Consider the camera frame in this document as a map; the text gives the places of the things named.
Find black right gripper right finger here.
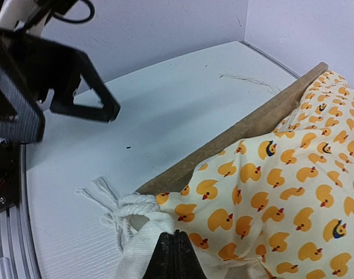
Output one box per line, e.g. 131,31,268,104
173,230,207,279

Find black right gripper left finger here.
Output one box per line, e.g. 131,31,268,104
143,232,174,279

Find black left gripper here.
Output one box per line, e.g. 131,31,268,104
0,31,120,144

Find white cushion tie cords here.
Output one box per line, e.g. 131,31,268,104
74,176,177,279
219,73,281,95

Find duck print ruffled cushion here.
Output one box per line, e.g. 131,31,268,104
156,71,354,278

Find wooden pet bed frame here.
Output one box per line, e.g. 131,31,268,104
137,62,328,195

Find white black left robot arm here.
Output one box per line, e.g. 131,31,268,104
0,29,120,212

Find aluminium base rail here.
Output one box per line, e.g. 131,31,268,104
0,145,42,278

